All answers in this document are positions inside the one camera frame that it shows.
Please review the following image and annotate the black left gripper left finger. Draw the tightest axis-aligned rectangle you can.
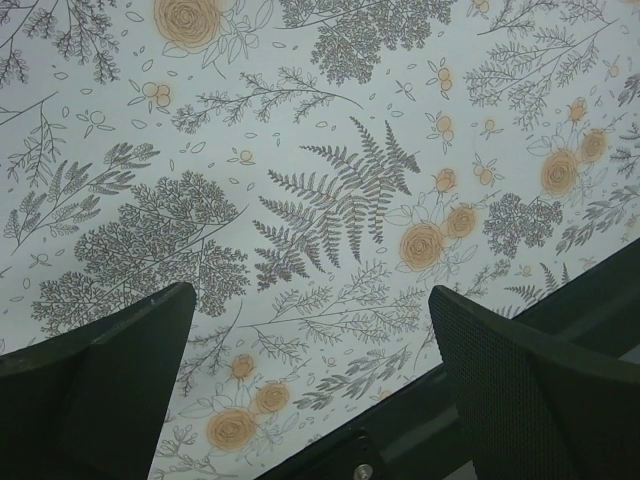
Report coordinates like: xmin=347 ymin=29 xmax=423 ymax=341
xmin=1 ymin=283 xmax=196 ymax=479

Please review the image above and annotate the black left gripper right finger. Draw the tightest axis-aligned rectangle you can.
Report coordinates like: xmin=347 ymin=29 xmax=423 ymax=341
xmin=429 ymin=286 xmax=639 ymax=479

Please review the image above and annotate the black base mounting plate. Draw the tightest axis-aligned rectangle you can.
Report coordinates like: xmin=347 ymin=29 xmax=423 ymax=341
xmin=267 ymin=243 xmax=639 ymax=479

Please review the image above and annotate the floral patterned table mat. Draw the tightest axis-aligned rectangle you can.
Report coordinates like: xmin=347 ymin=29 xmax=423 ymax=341
xmin=1 ymin=1 xmax=639 ymax=479

